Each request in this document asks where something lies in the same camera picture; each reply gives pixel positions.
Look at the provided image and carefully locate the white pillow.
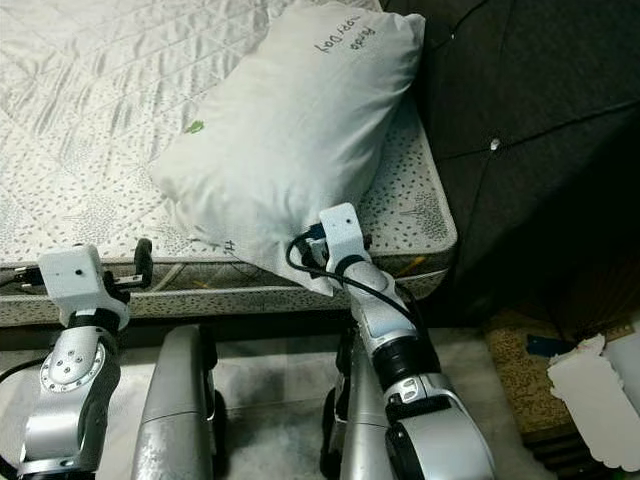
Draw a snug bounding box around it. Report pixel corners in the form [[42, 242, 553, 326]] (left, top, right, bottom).
[[147, 0, 427, 298]]

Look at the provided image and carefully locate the black bed base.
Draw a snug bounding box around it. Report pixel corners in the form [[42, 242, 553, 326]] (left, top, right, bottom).
[[0, 312, 461, 346]]

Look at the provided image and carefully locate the grey patterned mattress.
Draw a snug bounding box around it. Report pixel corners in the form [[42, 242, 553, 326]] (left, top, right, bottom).
[[0, 0, 459, 329]]

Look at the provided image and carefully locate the black tufted headboard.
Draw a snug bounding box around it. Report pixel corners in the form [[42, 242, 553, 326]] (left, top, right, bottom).
[[382, 0, 640, 336]]

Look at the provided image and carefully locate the brown floor mat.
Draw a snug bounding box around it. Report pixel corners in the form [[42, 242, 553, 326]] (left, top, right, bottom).
[[482, 308, 640, 446]]

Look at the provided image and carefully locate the small blue object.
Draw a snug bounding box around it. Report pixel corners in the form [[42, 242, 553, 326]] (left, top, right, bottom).
[[525, 335, 576, 359]]

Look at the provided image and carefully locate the white torn cardboard piece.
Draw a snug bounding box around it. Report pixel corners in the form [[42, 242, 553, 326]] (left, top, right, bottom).
[[547, 333, 640, 473]]

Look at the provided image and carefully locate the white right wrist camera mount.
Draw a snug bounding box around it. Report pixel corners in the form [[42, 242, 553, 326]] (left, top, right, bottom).
[[318, 202, 371, 281]]

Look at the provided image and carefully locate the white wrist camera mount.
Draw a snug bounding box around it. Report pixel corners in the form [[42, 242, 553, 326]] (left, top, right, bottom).
[[37, 244, 132, 333], [318, 202, 371, 281]]

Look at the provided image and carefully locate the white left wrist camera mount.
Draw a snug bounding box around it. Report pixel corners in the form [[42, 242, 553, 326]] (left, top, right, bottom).
[[37, 244, 132, 333]]

